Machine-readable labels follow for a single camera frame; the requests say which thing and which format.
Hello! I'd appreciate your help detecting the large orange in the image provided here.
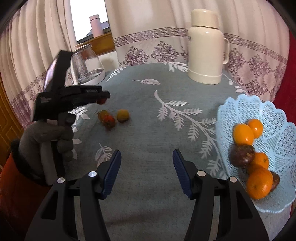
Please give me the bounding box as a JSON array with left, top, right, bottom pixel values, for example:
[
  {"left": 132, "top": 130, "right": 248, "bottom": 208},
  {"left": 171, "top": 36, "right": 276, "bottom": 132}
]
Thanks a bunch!
[
  {"left": 233, "top": 123, "right": 254, "bottom": 145},
  {"left": 246, "top": 167, "right": 273, "bottom": 200}
]

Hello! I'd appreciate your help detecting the red tomato back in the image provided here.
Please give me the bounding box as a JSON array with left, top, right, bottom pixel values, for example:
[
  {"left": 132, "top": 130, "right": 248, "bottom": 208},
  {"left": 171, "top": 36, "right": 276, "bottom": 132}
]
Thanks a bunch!
[{"left": 96, "top": 98, "right": 107, "bottom": 105}]

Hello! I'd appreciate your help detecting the red tomato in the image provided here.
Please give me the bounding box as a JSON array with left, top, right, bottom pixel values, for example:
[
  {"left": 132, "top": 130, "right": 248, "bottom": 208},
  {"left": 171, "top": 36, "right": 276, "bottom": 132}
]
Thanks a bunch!
[
  {"left": 96, "top": 98, "right": 107, "bottom": 105},
  {"left": 102, "top": 115, "right": 116, "bottom": 130}
]

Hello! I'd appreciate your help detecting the yellow-green fruit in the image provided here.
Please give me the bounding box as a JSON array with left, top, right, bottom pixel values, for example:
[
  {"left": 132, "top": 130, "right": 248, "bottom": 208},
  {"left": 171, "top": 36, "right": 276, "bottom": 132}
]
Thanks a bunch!
[
  {"left": 116, "top": 109, "right": 130, "bottom": 123},
  {"left": 98, "top": 110, "right": 109, "bottom": 122}
]

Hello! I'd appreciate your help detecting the dark passion fruit front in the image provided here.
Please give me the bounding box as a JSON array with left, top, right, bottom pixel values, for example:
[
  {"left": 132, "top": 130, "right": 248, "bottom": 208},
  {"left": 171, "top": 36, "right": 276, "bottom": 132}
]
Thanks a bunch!
[{"left": 270, "top": 171, "right": 280, "bottom": 192}]

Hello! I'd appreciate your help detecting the dark passion fruit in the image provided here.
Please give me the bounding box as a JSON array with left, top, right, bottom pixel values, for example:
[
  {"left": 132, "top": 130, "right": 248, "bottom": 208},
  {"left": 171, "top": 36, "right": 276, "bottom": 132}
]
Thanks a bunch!
[
  {"left": 270, "top": 171, "right": 280, "bottom": 192},
  {"left": 229, "top": 145, "right": 255, "bottom": 167}
]

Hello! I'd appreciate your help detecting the red tomato front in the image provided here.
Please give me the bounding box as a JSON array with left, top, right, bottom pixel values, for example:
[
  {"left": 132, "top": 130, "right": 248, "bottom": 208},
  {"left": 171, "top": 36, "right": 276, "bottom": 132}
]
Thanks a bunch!
[{"left": 102, "top": 115, "right": 116, "bottom": 130}]

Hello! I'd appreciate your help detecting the dark passion fruit back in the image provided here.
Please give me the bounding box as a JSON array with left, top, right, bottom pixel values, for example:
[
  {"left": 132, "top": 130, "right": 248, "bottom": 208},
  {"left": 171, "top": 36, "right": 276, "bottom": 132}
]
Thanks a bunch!
[{"left": 229, "top": 145, "right": 255, "bottom": 167}]

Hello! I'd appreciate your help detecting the grey gloved left hand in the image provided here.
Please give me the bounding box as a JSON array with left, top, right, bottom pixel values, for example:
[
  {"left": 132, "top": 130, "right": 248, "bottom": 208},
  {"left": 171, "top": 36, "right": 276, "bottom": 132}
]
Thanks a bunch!
[{"left": 18, "top": 121, "right": 74, "bottom": 175}]

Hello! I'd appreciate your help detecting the wooden window sill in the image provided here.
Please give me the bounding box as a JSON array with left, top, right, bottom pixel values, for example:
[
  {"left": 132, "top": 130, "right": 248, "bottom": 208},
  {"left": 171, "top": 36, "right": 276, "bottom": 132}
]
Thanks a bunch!
[{"left": 83, "top": 32, "right": 115, "bottom": 56}]

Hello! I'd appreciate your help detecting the pink bottle on sill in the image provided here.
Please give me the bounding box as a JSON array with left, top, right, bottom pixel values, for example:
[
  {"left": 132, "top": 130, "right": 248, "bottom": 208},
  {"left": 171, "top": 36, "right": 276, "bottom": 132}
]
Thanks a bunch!
[{"left": 89, "top": 15, "right": 104, "bottom": 38}]

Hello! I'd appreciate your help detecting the light blue lace basket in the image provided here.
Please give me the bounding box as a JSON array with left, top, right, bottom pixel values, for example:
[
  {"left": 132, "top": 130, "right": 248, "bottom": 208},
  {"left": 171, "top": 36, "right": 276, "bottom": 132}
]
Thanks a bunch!
[{"left": 216, "top": 94, "right": 295, "bottom": 213}]

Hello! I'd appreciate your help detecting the grey leaf pattern tablecloth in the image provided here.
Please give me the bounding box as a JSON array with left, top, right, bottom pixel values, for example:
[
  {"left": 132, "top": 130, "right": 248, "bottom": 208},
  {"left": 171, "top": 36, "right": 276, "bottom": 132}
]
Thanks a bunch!
[{"left": 62, "top": 61, "right": 290, "bottom": 241}]

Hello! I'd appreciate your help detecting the white patterned curtain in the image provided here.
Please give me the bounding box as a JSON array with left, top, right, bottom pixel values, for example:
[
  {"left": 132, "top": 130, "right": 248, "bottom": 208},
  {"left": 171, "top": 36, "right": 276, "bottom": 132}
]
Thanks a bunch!
[{"left": 1, "top": 1, "right": 290, "bottom": 127}]

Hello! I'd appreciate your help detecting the red quilted sofa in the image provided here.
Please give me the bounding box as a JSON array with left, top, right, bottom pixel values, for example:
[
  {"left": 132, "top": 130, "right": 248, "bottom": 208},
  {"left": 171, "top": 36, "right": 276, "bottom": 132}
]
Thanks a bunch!
[{"left": 273, "top": 32, "right": 296, "bottom": 124}]

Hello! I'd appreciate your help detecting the cream thermos flask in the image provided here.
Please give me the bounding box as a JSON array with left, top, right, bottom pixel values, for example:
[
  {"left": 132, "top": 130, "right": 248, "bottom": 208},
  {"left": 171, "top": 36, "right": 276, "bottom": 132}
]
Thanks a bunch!
[{"left": 188, "top": 9, "right": 230, "bottom": 85}]

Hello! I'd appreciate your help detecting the glass kettle white handle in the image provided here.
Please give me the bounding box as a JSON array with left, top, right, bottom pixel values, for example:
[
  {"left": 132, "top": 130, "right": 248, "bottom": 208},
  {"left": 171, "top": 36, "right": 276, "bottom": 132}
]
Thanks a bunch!
[{"left": 70, "top": 44, "right": 105, "bottom": 85}]

